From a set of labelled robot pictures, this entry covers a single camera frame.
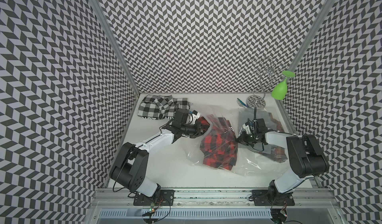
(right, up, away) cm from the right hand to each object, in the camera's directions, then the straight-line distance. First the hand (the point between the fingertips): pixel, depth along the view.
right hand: (237, 142), depth 93 cm
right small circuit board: (+13, -29, -24) cm, 40 cm away
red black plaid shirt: (-13, +1, -13) cm, 19 cm away
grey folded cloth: (+9, +17, +15) cm, 24 cm away
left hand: (-19, +9, -13) cm, 25 cm away
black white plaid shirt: (-52, +22, +15) cm, 59 cm away
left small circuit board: (-46, -24, -26) cm, 58 cm away
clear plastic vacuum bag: (+14, -8, -10) cm, 19 cm away
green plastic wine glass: (+24, +32, -5) cm, 40 cm away
